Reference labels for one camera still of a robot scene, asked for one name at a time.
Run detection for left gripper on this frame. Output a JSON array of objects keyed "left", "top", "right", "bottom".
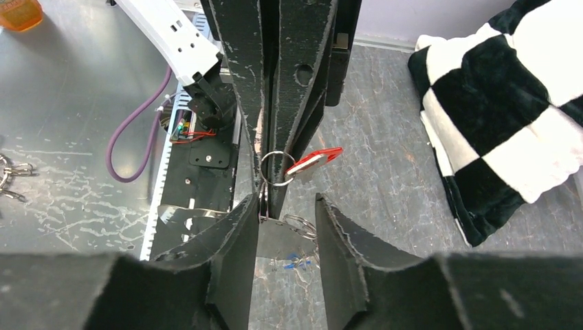
[{"left": 201, "top": 0, "right": 362, "bottom": 218}]

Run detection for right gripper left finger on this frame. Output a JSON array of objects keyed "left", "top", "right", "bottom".
[{"left": 0, "top": 193, "right": 261, "bottom": 330}]

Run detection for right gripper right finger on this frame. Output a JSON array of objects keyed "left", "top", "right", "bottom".
[{"left": 315, "top": 193, "right": 582, "bottom": 329}]

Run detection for blue key tag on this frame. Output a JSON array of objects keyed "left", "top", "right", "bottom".
[{"left": 283, "top": 253, "right": 311, "bottom": 270}]

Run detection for silver split rings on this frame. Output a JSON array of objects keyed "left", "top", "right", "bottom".
[{"left": 257, "top": 150, "right": 320, "bottom": 241}]

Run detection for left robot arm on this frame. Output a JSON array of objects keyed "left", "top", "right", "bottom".
[{"left": 119, "top": 1, "right": 362, "bottom": 218}]

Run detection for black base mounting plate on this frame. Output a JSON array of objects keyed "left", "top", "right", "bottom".
[{"left": 149, "top": 116, "right": 241, "bottom": 261}]

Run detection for black white checkered pillow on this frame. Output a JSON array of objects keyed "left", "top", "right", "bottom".
[{"left": 408, "top": 0, "right": 582, "bottom": 247}]

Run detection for orange plastic object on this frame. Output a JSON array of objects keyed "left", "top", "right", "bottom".
[{"left": 1, "top": 0, "right": 43, "bottom": 32}]

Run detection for white slotted cable duct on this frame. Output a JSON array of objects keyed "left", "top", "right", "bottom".
[{"left": 138, "top": 91, "right": 193, "bottom": 261}]

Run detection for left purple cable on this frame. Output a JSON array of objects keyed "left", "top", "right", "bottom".
[{"left": 105, "top": 65, "right": 176, "bottom": 184}]

